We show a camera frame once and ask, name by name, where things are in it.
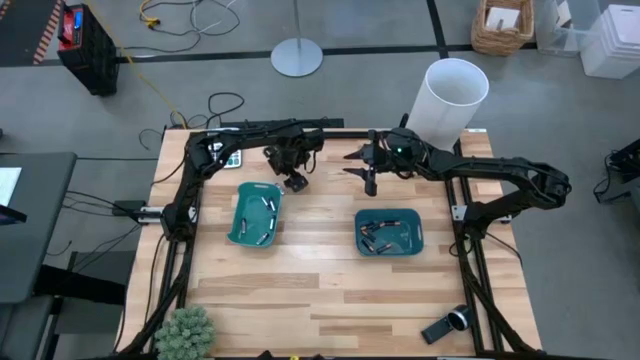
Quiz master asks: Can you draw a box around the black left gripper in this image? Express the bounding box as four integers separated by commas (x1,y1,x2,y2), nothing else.
263,128,325,194

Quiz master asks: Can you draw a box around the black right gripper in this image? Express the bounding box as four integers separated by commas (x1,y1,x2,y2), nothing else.
342,127,434,197

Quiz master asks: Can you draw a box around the green plastic bin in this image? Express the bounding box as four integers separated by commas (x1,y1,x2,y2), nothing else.
226,181,285,249

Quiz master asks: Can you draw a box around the grey calculator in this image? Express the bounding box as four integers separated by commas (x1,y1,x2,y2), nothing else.
208,141,244,170

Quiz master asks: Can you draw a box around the blue plastic bin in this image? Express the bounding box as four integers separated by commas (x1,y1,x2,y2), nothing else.
354,208,425,258

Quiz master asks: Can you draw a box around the white cylindrical lamp shade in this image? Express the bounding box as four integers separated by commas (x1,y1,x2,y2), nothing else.
405,57,490,152

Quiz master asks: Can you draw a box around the grey floor stand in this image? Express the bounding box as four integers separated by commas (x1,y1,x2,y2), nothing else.
270,0,325,78

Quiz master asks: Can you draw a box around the black power adapter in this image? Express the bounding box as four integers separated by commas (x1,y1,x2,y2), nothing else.
112,199,147,218

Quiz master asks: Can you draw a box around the wicker basket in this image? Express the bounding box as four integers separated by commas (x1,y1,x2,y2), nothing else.
470,0,535,57

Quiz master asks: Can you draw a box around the green plant in speckled pot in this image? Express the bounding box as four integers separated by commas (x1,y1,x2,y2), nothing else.
153,305,217,360

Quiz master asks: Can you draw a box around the white card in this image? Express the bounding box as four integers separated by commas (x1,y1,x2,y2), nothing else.
485,5,521,31

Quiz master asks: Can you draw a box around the clear plastic container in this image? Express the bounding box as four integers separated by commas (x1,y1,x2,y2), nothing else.
534,0,606,57

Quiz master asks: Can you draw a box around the black and red case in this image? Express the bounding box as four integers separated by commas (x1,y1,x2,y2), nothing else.
56,3,121,97

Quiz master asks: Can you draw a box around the black floor device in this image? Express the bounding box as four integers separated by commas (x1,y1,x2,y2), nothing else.
593,138,640,205

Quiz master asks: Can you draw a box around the dark grey desk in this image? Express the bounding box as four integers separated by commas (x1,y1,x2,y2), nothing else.
0,152,78,304

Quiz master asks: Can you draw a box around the white translucent storage box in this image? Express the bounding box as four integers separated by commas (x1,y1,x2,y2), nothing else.
579,3,640,80

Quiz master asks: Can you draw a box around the white paper sheet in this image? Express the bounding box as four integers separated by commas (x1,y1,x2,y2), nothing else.
0,167,24,207

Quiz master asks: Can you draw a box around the black striped floor mat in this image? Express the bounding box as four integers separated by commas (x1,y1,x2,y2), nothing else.
0,0,65,67

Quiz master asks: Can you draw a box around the yellow hanging cable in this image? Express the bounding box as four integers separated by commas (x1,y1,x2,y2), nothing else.
81,0,189,130

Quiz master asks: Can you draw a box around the black webcam with silver ring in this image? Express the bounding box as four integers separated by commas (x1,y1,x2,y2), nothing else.
420,304,474,346

